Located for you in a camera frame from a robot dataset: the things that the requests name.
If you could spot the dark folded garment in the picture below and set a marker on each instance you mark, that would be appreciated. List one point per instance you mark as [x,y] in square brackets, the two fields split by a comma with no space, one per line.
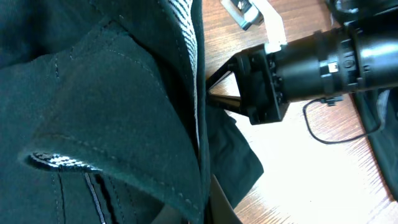
[383,142]

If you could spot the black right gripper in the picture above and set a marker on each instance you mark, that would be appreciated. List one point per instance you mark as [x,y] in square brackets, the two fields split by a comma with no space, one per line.
[257,98]

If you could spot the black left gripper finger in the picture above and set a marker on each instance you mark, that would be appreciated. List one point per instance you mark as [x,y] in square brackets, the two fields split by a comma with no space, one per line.
[220,205]

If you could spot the black shorts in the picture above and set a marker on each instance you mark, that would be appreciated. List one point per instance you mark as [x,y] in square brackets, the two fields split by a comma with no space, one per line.
[104,119]

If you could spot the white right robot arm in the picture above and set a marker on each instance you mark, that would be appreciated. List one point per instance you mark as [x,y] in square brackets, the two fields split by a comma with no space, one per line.
[359,55]

